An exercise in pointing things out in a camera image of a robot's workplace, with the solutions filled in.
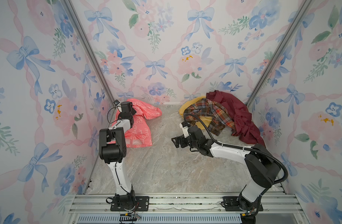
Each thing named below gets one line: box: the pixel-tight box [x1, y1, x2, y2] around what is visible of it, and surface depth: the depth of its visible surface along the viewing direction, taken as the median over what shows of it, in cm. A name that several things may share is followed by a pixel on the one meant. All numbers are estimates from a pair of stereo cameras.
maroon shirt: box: [206, 90, 266, 147], surface depth 102 cm
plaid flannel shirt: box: [183, 98, 237, 136], surface depth 103 cm
